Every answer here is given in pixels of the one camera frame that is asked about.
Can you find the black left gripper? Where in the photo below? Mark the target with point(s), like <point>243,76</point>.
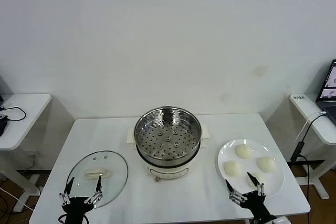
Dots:
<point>76,207</point>

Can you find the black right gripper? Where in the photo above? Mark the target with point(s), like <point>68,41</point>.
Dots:
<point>256,205</point>

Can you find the white steamed baozi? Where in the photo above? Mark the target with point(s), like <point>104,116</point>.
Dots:
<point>260,177</point>
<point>266,164</point>
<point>244,151</point>
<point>232,168</point>

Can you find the perforated steel steamer basket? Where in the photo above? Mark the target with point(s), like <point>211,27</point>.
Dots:
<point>147,129</point>

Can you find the white round plate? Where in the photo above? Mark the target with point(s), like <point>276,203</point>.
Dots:
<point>228,153</point>

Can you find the cream electric cooker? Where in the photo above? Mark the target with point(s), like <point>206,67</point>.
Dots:
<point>170,171</point>

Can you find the white side table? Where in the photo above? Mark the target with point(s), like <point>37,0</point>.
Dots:
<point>323,132</point>
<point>26,119</point>

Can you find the black power adapter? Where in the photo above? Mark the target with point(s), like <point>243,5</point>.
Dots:
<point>2,125</point>

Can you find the open dark grey laptop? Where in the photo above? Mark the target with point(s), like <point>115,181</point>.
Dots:
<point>329,103</point>

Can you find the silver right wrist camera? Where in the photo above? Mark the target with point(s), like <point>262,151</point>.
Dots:
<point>279,221</point>

